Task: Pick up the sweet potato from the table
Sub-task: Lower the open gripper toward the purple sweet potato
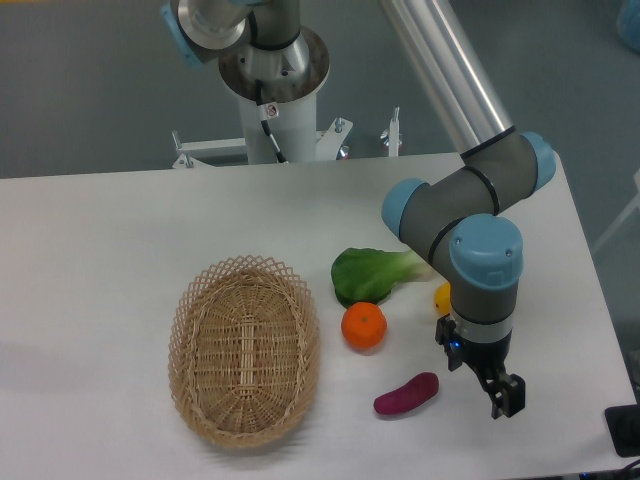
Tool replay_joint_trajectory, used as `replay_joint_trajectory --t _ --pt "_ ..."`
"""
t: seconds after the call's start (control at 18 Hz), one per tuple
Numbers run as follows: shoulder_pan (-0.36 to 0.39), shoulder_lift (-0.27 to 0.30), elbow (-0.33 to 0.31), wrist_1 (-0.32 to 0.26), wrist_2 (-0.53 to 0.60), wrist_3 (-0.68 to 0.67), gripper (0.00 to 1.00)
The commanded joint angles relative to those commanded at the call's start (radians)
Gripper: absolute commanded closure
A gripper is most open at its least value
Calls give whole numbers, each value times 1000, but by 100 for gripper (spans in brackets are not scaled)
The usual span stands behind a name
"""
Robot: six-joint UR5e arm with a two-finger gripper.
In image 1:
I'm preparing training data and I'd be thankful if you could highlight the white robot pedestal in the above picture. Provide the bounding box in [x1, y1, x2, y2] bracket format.
[172, 27, 353, 168]

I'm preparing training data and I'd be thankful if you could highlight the white frame right edge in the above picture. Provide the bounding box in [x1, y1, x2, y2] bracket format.
[591, 170, 640, 254]

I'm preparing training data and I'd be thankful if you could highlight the light blue object top right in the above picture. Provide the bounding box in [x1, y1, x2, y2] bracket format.
[616, 0, 640, 53]

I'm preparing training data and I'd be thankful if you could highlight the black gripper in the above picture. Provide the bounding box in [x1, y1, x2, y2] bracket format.
[435, 315, 526, 419]

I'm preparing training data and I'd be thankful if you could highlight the orange mandarin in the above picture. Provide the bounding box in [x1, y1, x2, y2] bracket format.
[341, 302, 387, 350]

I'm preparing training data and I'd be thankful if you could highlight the oval wicker basket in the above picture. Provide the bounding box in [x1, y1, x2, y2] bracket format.
[168, 255, 320, 449]

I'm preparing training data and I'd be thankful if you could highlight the purple sweet potato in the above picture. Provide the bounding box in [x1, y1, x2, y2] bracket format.
[373, 372, 440, 416]

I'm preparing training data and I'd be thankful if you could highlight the green bok choy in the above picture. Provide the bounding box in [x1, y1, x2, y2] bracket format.
[330, 248, 433, 308]

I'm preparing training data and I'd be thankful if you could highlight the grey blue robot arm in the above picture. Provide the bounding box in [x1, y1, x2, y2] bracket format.
[161, 1, 556, 418]

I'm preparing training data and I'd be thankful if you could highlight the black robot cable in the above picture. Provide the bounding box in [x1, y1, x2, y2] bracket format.
[253, 78, 289, 164]

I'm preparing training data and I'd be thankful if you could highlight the black device at table edge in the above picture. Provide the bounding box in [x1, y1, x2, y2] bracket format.
[604, 404, 639, 458]

